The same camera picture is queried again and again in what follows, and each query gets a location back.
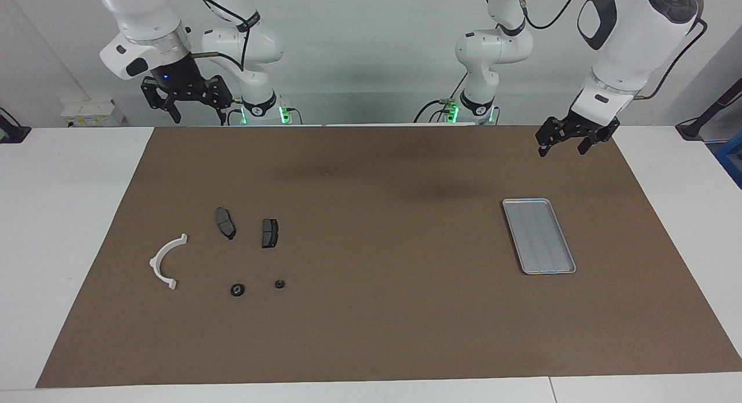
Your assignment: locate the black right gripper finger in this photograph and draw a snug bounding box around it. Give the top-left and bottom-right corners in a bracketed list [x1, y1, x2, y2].
[143, 81, 181, 124]
[200, 75, 232, 125]

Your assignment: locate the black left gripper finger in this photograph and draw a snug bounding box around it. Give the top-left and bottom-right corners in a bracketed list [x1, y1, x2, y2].
[534, 118, 572, 158]
[578, 133, 609, 155]

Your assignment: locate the silver metal tray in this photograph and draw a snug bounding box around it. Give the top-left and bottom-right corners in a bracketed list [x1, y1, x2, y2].
[502, 198, 577, 275]

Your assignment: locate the white cardboard box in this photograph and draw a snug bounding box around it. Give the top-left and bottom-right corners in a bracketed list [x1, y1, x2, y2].
[61, 99, 125, 128]

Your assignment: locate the black slanted stand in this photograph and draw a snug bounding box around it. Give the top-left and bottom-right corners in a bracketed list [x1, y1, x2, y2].
[675, 78, 742, 141]

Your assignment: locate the long grey brake pad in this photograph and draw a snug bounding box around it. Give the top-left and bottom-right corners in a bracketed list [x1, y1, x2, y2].
[215, 207, 237, 241]

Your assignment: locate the blue crate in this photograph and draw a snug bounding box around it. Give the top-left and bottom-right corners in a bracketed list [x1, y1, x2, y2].
[714, 133, 742, 189]

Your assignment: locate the black clamp stand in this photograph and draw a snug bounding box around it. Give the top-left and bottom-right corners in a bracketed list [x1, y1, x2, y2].
[0, 107, 31, 144]

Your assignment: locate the brown table mat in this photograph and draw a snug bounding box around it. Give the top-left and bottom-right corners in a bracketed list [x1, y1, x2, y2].
[36, 125, 742, 388]

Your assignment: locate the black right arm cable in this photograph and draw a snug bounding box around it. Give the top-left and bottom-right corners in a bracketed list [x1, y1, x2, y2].
[180, 0, 259, 67]

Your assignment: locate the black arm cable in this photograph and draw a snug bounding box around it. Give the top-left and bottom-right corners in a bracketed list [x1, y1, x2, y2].
[516, 0, 709, 100]
[180, 0, 259, 67]

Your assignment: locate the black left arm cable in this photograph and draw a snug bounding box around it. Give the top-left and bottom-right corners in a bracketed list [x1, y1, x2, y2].
[516, 0, 709, 100]

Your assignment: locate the black base cable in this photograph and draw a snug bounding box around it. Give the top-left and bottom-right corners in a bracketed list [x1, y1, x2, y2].
[413, 81, 470, 124]

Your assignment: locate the white curved plastic bracket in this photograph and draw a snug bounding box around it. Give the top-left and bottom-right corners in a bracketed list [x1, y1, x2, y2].
[149, 233, 188, 291]

